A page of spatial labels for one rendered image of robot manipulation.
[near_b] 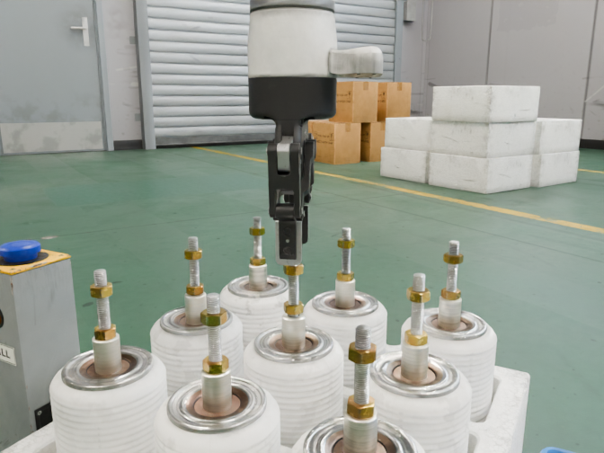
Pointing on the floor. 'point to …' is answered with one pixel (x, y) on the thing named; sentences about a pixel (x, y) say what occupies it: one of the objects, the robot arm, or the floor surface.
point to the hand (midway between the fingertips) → (293, 238)
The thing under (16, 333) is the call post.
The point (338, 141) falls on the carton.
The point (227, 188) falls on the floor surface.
